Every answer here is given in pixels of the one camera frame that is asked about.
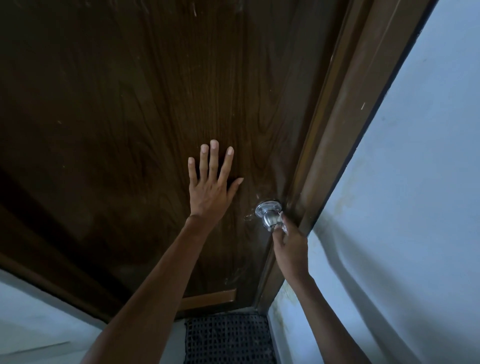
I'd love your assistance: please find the person's right forearm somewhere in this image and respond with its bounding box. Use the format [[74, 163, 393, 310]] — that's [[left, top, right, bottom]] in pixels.
[[288, 274, 373, 364]]

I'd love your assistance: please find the person's right hand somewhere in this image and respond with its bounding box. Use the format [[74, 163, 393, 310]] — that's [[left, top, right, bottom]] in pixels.
[[272, 211, 313, 283]]

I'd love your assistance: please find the silver round door knob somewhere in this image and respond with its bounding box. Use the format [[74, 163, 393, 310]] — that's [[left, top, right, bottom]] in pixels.
[[255, 200, 284, 232]]

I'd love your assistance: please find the black woven floor mat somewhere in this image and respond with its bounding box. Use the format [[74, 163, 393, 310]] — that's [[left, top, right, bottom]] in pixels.
[[182, 312, 277, 364]]

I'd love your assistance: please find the brown wooden door frame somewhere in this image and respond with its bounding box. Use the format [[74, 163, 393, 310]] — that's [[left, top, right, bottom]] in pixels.
[[253, 0, 439, 314]]

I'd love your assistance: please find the person's left forearm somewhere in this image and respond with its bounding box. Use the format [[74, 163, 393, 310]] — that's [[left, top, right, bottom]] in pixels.
[[80, 214, 223, 364]]

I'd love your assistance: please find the white cloth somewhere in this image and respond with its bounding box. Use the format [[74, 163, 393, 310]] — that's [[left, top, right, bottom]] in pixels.
[[273, 212, 289, 236]]

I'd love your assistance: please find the dark brown wooden door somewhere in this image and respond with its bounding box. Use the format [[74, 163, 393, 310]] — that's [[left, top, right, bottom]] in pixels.
[[0, 0, 351, 323]]

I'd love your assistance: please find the person's left hand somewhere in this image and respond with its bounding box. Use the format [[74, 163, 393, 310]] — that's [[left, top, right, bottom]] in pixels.
[[187, 140, 244, 222]]

